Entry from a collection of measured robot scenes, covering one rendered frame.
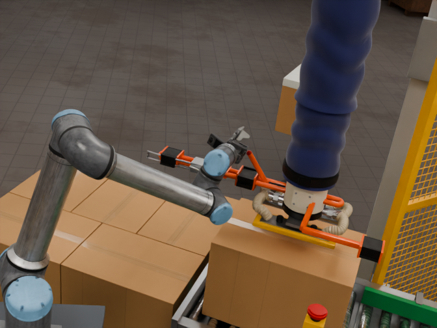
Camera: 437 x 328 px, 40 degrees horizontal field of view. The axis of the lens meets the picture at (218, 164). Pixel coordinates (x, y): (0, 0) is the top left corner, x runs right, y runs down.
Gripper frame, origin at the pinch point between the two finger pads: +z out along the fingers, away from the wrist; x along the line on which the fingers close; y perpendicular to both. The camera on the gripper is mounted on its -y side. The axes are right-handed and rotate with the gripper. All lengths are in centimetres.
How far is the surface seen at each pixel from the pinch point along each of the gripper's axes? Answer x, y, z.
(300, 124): 23.2, 21.8, -16.9
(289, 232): -18.3, 37.9, -14.6
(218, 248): -39.9, 15.7, -15.2
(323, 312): -24, 61, -50
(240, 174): -10.1, 8.9, -4.9
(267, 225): -20.3, 29.0, -13.9
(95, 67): -114, -228, 370
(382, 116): -24, 72, 415
